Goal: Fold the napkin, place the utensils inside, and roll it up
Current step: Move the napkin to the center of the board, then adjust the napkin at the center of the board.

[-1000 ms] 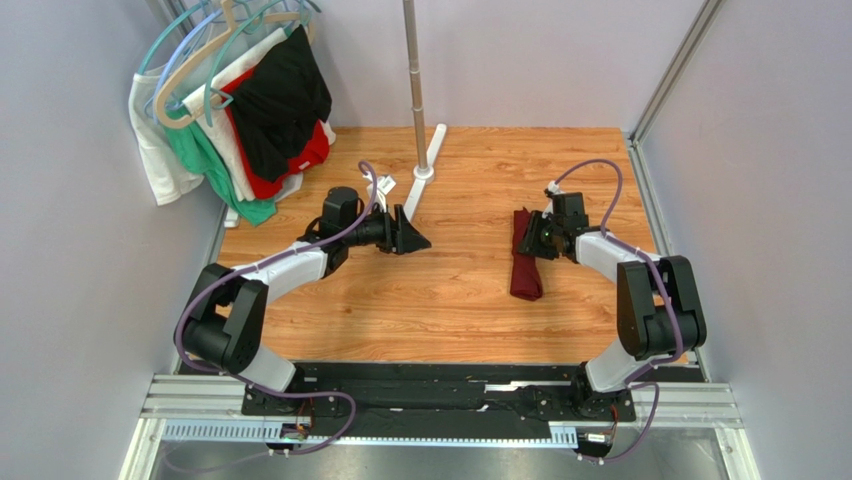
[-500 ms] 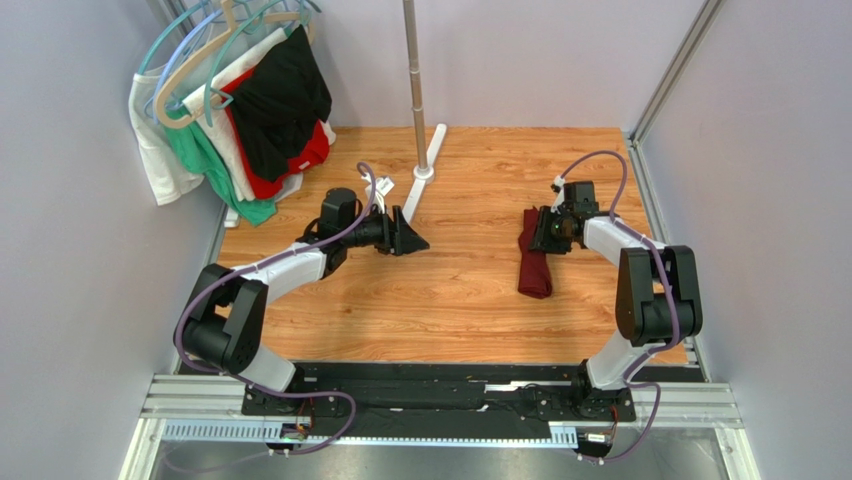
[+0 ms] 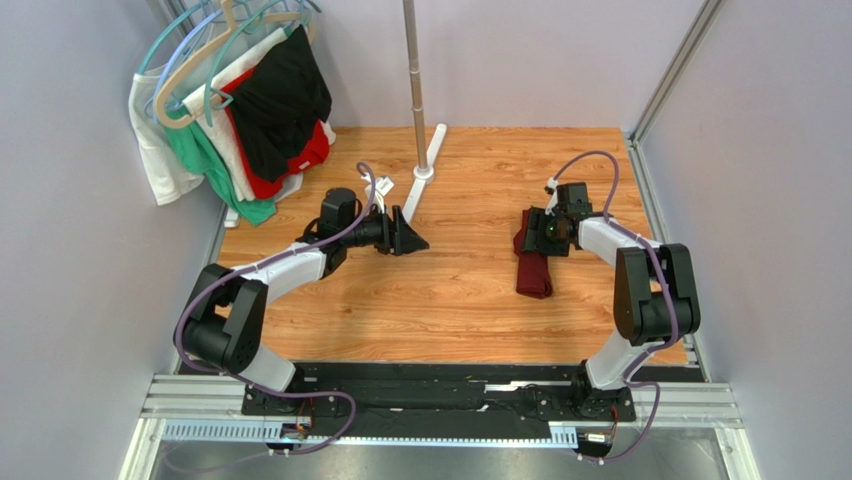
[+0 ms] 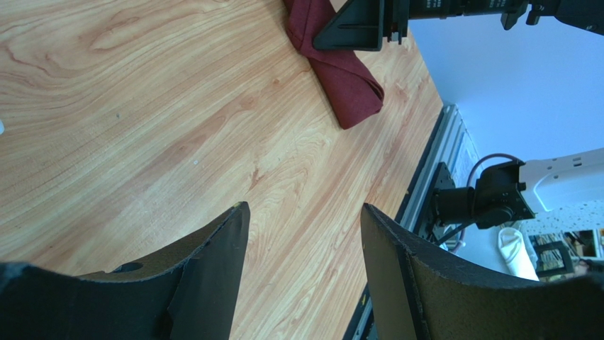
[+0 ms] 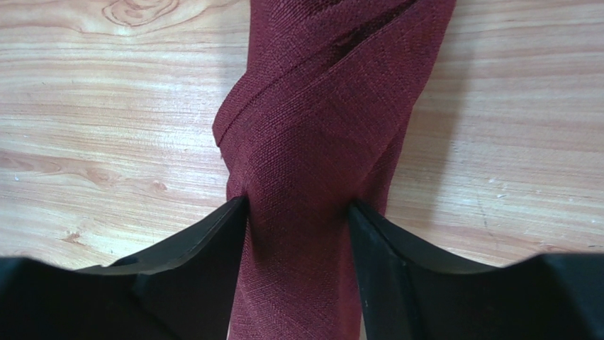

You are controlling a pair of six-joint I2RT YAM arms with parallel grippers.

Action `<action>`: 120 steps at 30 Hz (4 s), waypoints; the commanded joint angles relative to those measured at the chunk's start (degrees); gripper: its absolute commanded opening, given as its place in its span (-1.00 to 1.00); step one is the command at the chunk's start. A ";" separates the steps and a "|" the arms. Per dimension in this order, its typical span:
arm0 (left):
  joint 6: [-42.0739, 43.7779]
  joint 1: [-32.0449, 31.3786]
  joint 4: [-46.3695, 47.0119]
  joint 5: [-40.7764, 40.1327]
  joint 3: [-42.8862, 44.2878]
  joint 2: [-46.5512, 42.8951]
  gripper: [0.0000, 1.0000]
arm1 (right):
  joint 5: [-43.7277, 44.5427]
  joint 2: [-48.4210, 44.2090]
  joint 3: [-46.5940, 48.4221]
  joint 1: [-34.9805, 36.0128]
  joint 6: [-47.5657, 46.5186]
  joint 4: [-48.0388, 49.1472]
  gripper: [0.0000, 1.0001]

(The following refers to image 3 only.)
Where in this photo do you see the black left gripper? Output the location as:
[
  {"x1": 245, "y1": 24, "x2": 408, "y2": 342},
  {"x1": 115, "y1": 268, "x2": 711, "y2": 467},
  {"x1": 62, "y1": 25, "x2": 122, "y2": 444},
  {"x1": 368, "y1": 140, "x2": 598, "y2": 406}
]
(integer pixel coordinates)
[{"x1": 341, "y1": 205, "x2": 429, "y2": 257}]

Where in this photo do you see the dark red cloth napkin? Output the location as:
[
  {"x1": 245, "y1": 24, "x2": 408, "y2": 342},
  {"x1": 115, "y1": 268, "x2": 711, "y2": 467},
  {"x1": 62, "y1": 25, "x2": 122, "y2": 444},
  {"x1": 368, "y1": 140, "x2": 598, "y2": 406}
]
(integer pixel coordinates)
[{"x1": 513, "y1": 209, "x2": 553, "y2": 299}]

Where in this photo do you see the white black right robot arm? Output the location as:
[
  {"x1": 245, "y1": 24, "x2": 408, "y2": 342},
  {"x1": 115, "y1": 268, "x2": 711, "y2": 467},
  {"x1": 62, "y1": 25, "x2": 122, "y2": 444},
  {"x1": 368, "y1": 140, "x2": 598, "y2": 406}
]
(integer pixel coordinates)
[{"x1": 514, "y1": 180, "x2": 700, "y2": 391}]

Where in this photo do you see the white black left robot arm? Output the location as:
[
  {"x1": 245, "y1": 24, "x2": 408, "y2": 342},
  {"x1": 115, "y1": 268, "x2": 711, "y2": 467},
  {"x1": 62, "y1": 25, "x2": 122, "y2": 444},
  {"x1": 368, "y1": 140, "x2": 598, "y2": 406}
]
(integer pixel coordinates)
[{"x1": 173, "y1": 188, "x2": 429, "y2": 393}]

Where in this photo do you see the metal pole white base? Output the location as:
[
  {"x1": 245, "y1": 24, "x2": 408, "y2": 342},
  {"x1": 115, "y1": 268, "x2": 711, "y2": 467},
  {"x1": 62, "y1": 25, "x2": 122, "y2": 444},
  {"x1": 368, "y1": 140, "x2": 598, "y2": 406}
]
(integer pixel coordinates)
[{"x1": 402, "y1": 0, "x2": 448, "y2": 222}]

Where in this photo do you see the red shirt on hanger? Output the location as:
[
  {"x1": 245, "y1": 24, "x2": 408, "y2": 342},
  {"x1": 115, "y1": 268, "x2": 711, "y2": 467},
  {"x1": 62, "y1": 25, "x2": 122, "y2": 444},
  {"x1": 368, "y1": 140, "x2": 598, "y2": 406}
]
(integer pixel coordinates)
[{"x1": 221, "y1": 68, "x2": 330, "y2": 199}]

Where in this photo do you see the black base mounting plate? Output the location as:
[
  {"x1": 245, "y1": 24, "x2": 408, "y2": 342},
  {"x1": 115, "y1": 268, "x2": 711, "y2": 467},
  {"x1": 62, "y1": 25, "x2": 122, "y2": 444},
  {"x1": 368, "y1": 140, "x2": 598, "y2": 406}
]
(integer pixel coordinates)
[{"x1": 238, "y1": 362, "x2": 637, "y2": 440}]

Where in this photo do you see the black shirt on hanger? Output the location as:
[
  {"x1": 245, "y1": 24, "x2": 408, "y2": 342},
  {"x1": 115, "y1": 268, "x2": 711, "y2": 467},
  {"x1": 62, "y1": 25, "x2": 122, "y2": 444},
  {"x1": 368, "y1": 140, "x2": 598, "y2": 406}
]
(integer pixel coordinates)
[{"x1": 228, "y1": 26, "x2": 332, "y2": 182}]

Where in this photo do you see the green shirt on hanger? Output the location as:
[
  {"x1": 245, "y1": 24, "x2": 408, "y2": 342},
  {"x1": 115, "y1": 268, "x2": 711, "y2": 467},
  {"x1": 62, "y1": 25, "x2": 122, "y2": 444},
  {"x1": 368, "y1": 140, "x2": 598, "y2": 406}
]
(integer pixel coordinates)
[{"x1": 164, "y1": 123, "x2": 277, "y2": 226}]

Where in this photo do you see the teal clothes hanger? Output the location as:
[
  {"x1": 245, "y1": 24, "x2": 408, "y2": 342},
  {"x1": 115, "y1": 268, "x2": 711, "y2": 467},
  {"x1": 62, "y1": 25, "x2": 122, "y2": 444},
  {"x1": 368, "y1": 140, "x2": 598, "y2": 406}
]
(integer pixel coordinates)
[{"x1": 133, "y1": 11, "x2": 315, "y2": 125}]

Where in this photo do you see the white shirt on hanger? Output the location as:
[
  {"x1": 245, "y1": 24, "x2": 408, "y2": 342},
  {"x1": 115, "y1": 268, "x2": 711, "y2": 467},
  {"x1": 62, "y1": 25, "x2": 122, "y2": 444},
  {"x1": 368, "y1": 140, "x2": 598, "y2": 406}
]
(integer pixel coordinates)
[{"x1": 128, "y1": 40, "x2": 303, "y2": 208}]

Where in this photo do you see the beige clothes hanger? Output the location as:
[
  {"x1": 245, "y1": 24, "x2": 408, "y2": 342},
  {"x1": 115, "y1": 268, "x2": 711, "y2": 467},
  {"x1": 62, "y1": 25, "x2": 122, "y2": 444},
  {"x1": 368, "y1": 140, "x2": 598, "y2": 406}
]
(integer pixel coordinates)
[{"x1": 154, "y1": 1, "x2": 320, "y2": 129}]

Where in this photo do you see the light blue clothes hanger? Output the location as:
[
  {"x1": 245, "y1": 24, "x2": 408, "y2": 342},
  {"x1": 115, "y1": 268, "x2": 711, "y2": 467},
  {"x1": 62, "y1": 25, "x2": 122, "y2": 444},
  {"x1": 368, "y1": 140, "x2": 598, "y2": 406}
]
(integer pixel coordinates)
[{"x1": 138, "y1": 1, "x2": 221, "y2": 124}]

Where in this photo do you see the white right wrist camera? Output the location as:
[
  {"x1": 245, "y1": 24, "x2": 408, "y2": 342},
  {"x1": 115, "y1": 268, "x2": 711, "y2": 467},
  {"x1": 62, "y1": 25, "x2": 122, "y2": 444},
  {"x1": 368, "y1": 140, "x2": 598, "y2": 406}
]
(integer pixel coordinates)
[{"x1": 545, "y1": 177, "x2": 559, "y2": 215}]

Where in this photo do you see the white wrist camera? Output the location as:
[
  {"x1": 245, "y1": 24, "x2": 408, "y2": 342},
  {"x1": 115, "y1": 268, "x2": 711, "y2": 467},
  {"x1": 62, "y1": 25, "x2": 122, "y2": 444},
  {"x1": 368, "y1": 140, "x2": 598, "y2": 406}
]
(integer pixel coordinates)
[
  {"x1": 545, "y1": 177, "x2": 559, "y2": 215},
  {"x1": 362, "y1": 174, "x2": 395, "y2": 213}
]

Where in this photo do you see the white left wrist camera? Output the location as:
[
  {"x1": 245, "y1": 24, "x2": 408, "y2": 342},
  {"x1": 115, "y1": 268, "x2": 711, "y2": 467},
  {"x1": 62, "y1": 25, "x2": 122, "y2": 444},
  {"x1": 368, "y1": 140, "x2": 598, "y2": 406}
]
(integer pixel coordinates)
[{"x1": 362, "y1": 174, "x2": 395, "y2": 213}]

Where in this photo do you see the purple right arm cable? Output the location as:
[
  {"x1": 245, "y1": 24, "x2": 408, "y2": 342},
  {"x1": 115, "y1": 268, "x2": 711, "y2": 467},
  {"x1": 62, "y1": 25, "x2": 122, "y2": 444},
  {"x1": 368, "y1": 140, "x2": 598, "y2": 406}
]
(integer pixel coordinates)
[{"x1": 551, "y1": 150, "x2": 682, "y2": 464}]

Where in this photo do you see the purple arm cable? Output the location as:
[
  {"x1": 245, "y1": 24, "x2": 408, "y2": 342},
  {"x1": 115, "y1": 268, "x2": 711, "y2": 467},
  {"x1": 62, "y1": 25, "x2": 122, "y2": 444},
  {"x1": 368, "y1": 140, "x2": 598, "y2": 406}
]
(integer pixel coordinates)
[
  {"x1": 162, "y1": 161, "x2": 379, "y2": 474},
  {"x1": 551, "y1": 150, "x2": 682, "y2": 464}
]

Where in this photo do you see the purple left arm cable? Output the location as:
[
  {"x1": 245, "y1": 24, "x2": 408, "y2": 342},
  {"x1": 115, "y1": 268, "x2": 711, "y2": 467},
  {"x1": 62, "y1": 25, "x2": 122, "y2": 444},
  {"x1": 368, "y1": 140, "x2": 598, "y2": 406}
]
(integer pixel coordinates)
[{"x1": 162, "y1": 161, "x2": 379, "y2": 474}]

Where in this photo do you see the aluminium frame rail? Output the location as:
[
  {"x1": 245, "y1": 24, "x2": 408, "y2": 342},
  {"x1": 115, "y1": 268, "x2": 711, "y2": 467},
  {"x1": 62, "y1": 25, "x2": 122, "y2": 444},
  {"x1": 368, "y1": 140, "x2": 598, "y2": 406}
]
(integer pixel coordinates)
[{"x1": 120, "y1": 362, "x2": 759, "y2": 479}]

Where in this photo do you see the aluminium corner post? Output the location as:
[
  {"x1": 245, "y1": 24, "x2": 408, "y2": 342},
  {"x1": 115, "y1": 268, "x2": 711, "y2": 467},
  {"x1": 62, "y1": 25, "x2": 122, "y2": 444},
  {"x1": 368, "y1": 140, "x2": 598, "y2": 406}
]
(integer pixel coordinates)
[{"x1": 628, "y1": 0, "x2": 726, "y2": 145}]

